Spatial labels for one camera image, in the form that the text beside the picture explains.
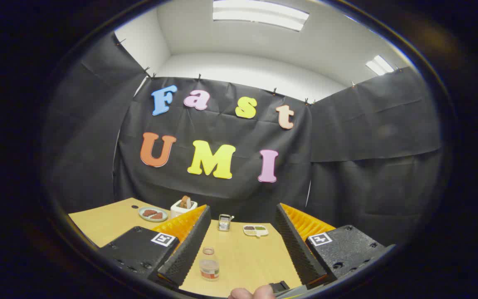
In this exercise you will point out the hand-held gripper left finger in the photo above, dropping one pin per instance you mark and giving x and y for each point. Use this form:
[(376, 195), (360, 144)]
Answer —
[(189, 245)]

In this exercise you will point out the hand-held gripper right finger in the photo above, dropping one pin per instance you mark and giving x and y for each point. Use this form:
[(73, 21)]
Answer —
[(295, 245)]

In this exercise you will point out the clear plastic juice bottle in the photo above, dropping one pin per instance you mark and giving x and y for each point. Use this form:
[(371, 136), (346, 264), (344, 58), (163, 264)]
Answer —
[(209, 268)]

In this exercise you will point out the white toaster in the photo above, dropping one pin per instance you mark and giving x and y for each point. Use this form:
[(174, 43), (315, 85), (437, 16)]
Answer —
[(176, 211)]

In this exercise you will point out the small white divided dish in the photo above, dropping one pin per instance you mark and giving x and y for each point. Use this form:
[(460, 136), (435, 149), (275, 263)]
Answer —
[(255, 231)]

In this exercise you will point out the pale green plate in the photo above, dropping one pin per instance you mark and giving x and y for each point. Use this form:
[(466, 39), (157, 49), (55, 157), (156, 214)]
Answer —
[(162, 212)]

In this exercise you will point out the brown toast slice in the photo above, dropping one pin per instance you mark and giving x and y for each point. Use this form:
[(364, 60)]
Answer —
[(186, 202)]

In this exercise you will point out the brown meat slice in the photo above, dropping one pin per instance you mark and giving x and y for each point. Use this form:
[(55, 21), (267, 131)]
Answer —
[(157, 216), (147, 213)]

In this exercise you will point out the wooden table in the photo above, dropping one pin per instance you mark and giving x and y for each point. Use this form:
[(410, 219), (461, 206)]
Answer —
[(249, 257)]

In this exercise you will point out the small ceiling light panel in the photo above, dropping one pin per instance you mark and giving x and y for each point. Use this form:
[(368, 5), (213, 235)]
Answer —
[(380, 65)]

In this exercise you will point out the large ceiling light panel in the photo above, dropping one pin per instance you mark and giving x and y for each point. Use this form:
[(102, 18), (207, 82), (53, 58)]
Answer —
[(259, 14)]

